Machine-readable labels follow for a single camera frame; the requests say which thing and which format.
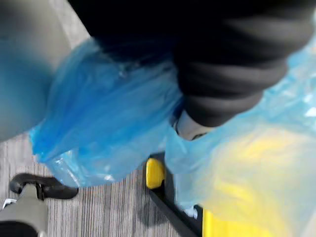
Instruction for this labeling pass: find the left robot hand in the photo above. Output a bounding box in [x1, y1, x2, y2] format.
[68, 0, 316, 141]

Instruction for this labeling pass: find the blue plastic rubbish bag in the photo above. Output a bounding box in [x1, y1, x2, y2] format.
[28, 37, 316, 215]

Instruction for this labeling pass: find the yellow lid pedal trash can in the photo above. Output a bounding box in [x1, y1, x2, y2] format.
[143, 123, 316, 237]

